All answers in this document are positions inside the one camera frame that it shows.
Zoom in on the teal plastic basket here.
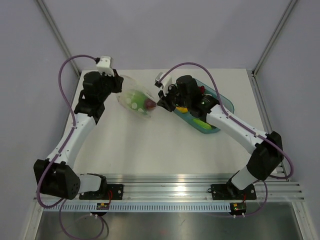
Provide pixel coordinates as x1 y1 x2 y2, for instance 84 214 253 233
173 79 235 134

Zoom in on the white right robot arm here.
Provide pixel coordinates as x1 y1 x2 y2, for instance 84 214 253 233
154 73 284 199

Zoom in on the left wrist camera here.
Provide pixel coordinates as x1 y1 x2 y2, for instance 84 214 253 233
95 56 115 77

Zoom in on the pale green vegetable piece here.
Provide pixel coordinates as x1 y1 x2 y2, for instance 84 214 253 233
193 118 212 130

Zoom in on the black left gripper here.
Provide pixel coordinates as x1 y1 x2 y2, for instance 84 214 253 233
98 68 124 102

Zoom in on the dark red plum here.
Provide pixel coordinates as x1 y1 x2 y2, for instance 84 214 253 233
144 98 157 111

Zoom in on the aluminium frame post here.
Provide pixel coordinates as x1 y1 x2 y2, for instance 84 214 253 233
34 0 81 78
252 0 300 77

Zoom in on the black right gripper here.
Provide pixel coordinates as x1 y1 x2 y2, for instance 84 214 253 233
158 83 191 113

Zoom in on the yellow orange mango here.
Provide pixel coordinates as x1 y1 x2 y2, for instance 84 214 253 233
175 107 188 114

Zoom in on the right aluminium frame post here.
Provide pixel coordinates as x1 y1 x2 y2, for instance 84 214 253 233
252 0 300 77

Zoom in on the left aluminium frame post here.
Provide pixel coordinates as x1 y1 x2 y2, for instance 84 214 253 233
34 0 81 78

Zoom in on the white slotted cable duct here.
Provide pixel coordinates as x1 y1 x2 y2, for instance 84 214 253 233
47 201 231 213

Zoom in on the aluminium mounting rail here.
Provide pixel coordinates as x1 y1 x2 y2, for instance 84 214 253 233
33 173 306 202

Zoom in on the green white lettuce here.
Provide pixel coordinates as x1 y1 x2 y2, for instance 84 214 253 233
128 90 148 111

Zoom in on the clear dotted zip bag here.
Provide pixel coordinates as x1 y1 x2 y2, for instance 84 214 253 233
116 75 157 118

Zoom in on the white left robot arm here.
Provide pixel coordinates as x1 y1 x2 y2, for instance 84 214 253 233
33 68 124 200

